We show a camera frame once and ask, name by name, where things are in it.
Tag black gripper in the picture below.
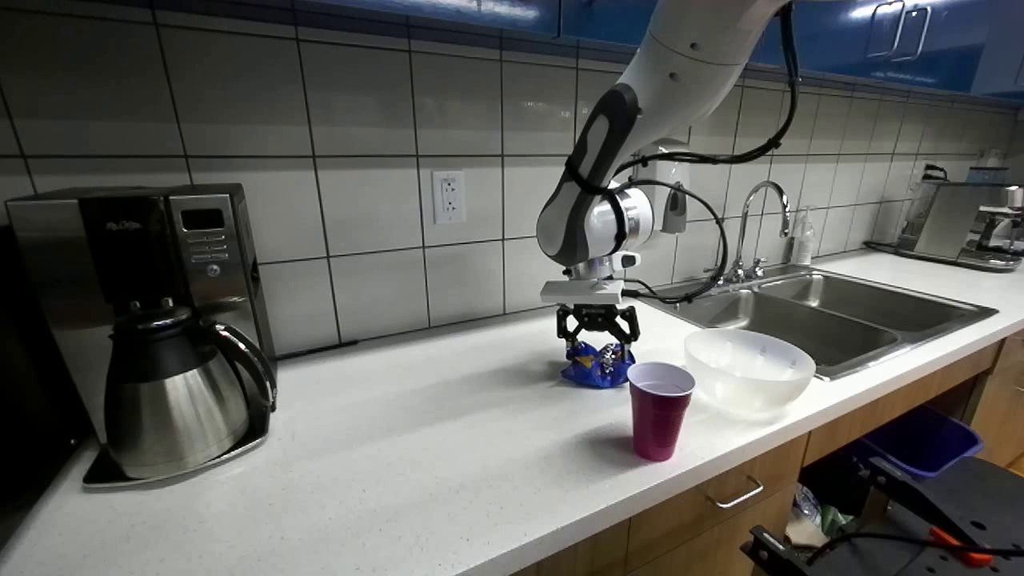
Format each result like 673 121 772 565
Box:
555 301 643 373

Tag blue Doritos chip packet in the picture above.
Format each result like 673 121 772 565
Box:
560 335 636 392

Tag clear plastic bowl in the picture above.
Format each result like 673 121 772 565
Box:
681 326 818 424

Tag magenta plastic cup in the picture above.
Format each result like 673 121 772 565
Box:
623 359 699 463

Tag wooden lower cabinets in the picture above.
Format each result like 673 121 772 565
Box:
521 330 1024 576

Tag chrome sink faucet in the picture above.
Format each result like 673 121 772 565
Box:
733 176 799 284

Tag clear pump soap bottle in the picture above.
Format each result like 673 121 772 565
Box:
794 218 818 269

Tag stainless steel double sink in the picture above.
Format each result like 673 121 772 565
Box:
650 267 1001 381

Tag black stand with red part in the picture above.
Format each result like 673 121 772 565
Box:
739 522 1024 576

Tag blue plastic bin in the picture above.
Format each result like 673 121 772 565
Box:
860 402 987 483

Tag silver espresso machine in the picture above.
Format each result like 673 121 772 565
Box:
866 163 1024 273

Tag black steel coffee maker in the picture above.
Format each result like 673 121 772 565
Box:
3 183 279 491

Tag steel coffee carafe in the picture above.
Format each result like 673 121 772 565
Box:
102 301 282 483

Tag blue upper cabinets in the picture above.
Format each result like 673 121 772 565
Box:
146 0 1024 106

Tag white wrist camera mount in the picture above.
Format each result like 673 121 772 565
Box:
539 278 635 310

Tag white wall soap dispenser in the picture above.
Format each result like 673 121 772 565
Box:
646 158 690 237

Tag silver drawer handle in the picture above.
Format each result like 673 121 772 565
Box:
708 480 769 511

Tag white wall outlet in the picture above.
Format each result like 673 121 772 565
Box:
429 169 469 231

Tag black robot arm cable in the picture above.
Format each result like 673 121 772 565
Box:
613 0 804 309

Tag silver upper cabinet handle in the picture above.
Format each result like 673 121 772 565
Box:
866 0 932 61

